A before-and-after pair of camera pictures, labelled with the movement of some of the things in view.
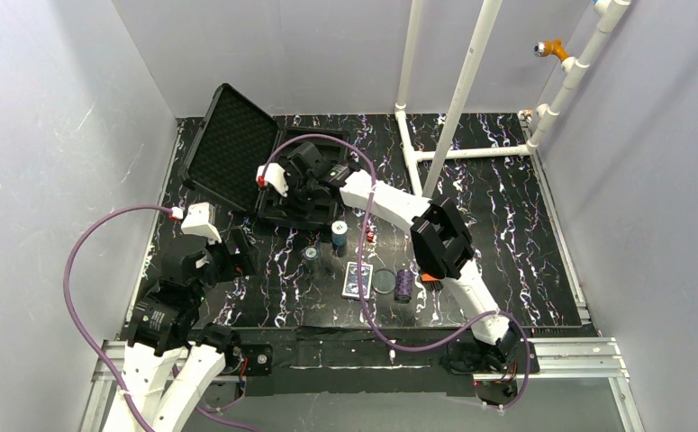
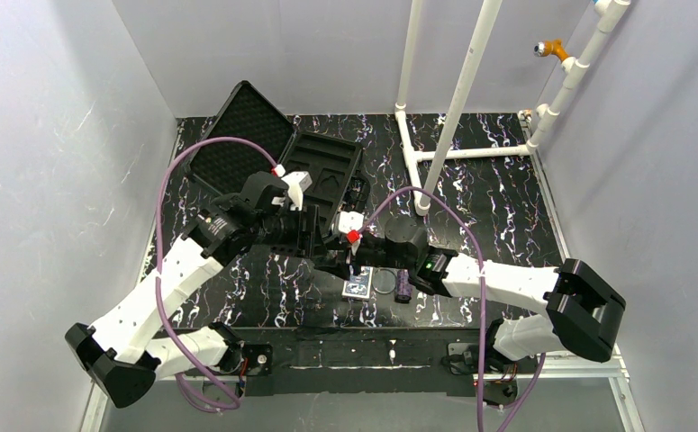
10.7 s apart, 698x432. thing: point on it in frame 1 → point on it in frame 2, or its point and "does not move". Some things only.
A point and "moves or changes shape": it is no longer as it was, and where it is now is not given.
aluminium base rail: (566, 359) does not move
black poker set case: (233, 139) moves or changes shape
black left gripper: (229, 255) → (311, 232)
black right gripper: (294, 194) → (356, 251)
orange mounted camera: (551, 47) does not move
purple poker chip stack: (403, 288) does not move
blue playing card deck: (350, 287) does not move
